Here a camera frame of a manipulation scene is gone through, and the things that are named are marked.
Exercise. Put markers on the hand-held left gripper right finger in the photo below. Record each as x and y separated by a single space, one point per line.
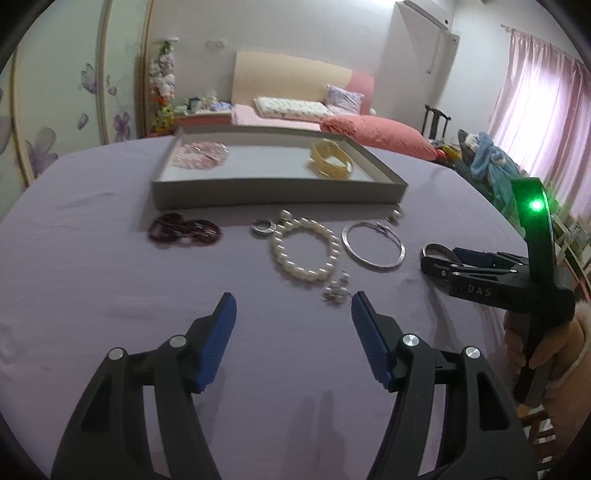
369 341

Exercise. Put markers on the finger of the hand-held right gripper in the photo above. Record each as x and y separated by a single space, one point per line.
485 259
438 271

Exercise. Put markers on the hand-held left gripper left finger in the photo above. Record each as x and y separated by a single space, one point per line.
217 341

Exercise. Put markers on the silver bangle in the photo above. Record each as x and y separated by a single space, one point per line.
351 251

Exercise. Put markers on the grey shallow tray box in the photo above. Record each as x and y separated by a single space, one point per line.
258 184

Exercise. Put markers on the person's right forearm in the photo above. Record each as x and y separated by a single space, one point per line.
570 392

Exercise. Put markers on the person's right hand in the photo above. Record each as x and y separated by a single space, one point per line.
551 344

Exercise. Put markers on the small silver earring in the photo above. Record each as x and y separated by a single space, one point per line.
395 216

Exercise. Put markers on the blue fleece garment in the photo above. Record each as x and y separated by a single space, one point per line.
496 166

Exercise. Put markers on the red and yellow bag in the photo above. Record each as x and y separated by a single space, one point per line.
448 152

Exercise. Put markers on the purple tablecloth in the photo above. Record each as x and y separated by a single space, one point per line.
115 286

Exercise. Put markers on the dark wooden chair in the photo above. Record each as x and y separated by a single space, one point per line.
436 122

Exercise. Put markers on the folded pink quilt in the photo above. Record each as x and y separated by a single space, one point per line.
383 134

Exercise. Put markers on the pink curtain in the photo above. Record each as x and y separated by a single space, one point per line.
540 115

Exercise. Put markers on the small floral pillow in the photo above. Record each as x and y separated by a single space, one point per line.
344 99

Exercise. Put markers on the white pipe cover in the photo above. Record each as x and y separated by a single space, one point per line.
443 53

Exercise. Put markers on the pink bed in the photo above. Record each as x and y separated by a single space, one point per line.
277 123

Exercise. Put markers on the long patterned pillow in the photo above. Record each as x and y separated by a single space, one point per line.
291 110

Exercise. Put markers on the pink nightstand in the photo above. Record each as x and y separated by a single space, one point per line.
203 121

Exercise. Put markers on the cream and pink headboard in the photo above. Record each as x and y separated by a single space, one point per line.
286 78

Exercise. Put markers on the white air conditioner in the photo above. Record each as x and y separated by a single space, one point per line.
425 14

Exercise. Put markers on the column of plush toys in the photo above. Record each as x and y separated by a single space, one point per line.
162 83

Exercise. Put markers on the floral sliding wardrobe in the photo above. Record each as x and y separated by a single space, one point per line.
60 92

